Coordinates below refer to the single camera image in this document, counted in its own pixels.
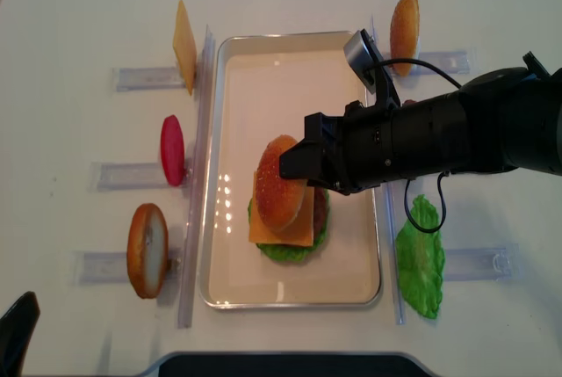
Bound green lettuce on burger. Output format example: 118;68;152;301
256;213;329;263

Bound long clear strip left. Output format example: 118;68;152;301
177;28;215;329

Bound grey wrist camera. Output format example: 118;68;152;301
343;29;380;94

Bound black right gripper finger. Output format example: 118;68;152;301
307;179;337;191
279;139;326;179

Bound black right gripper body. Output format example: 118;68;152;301
304;101;400;195

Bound standing red tomato slice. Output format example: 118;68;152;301
160;115;185;186

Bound clear holder rail right buns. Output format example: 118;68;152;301
408;47;479;77

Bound clear holder rail cheese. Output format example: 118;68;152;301
112;67;185;92

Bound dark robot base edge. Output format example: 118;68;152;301
158;353;429;376

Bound standing green lettuce leaf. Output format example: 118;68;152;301
395;221;445;319

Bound white rectangular metal tray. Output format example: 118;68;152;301
198;31;381;308

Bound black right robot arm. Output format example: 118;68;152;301
279;54;561;195

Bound clear holder rail lettuce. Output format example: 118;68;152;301
443;244;522;282

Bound long clear strip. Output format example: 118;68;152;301
382;183;406;325
177;28;215;329

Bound golden bun top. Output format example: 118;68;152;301
255;134;306;233

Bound brown patty on burger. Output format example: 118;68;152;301
313;187;329;239

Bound standing golden bun right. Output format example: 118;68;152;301
390;0;420;59

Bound standing orange cheese slice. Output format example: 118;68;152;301
172;0;198;95

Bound orange cheese slice on burger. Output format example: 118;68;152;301
249;188;314;248

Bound long clear strip right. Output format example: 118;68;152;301
382;183;406;325

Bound clear holder rail left bun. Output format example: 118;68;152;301
72;248;184;286

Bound standing bun half left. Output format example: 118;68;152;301
126;203;169;299

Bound clear holder rail tomato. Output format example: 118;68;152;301
88;163;170;192

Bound golden bun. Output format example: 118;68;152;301
255;134;306;233
390;0;420;59

